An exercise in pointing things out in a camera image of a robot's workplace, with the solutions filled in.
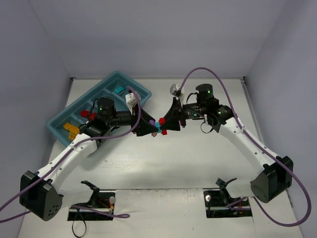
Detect red boat-shaped lego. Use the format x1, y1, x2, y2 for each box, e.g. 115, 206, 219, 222
80, 111, 89, 118

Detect teal rounded lego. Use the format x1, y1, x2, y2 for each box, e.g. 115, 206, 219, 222
114, 86, 125, 96

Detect red long lego brick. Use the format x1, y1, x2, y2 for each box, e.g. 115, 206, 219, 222
158, 118, 167, 135

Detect small teal lego piece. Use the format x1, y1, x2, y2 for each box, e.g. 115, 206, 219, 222
155, 121, 162, 133

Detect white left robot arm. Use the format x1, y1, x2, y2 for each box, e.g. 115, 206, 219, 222
19, 93, 158, 221

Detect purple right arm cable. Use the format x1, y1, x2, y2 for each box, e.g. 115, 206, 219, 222
179, 66, 312, 227

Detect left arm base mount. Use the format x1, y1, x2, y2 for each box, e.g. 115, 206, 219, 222
67, 180, 116, 221

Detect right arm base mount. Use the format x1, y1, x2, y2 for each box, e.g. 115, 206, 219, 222
203, 178, 253, 219

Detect yellow black striped lego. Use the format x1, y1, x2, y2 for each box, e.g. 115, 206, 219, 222
69, 132, 77, 141

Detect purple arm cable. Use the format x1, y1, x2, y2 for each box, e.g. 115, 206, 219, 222
0, 86, 142, 223
179, 66, 312, 227

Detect teal divided plastic tray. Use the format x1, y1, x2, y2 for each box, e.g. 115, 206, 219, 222
47, 71, 152, 147

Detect orange square lego in tray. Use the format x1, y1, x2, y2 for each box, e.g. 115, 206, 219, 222
63, 123, 71, 130

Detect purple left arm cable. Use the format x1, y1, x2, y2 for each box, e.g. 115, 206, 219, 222
0, 86, 142, 223

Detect purple orange flower lego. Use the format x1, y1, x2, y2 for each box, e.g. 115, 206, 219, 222
150, 120, 158, 137

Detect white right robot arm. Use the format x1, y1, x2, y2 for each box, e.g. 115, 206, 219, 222
159, 84, 293, 203

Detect teal yellow lego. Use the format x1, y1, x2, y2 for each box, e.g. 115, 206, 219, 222
69, 124, 80, 134

